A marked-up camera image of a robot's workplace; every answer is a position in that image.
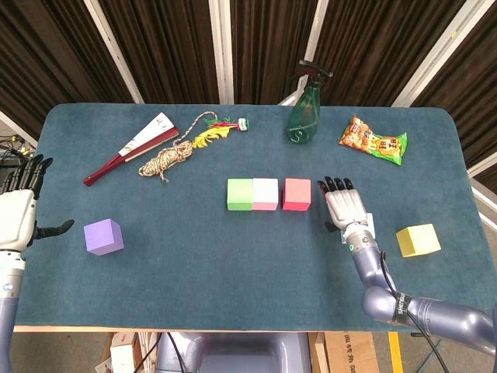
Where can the yellow feather shuttlecock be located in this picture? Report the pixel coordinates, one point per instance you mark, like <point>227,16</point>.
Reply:
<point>209,136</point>

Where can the red and white folding fan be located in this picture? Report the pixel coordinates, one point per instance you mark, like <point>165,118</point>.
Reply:
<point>149,136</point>

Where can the pink foam cube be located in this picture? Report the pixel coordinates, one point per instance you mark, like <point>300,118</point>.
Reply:
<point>266,190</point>

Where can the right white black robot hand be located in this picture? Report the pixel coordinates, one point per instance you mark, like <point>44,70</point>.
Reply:
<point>345,208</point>

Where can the dark brown curtain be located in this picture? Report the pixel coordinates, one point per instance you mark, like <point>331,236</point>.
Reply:
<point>171,46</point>

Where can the green plastic spray bottle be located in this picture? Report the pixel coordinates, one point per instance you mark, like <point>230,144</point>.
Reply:
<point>304,116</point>

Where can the brown cardboard box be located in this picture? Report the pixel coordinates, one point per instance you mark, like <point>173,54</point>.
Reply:
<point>351,353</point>

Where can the orange green snack bag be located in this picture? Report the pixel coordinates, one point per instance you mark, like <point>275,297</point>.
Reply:
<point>372,141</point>

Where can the light blue foam cube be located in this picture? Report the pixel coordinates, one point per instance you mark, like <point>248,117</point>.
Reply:
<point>371,222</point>

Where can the purple foam cube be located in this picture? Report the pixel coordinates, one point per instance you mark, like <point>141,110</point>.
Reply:
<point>103,237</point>

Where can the white cardboard box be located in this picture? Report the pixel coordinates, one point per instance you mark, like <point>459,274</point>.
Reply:
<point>122,355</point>

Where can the red foam cube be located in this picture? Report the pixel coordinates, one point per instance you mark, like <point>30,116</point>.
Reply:
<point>296,192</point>

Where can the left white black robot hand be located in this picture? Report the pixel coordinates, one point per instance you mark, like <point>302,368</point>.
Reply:
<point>15,217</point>

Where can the green foam cube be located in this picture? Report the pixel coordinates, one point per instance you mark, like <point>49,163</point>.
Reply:
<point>240,192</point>

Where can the white partition frame post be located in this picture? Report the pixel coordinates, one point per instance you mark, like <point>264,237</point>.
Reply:
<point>220,46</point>
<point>442,42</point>
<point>317,27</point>
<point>111,42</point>

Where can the grey-blue robot torso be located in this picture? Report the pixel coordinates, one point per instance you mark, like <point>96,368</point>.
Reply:
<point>240,353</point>

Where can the blue felt table cover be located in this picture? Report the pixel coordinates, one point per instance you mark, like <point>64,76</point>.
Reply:
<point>233,272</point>

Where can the yellow foam cube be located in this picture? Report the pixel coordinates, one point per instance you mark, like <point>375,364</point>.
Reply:
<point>423,239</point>

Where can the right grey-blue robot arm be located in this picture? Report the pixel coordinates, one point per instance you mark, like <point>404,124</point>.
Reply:
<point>438,311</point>

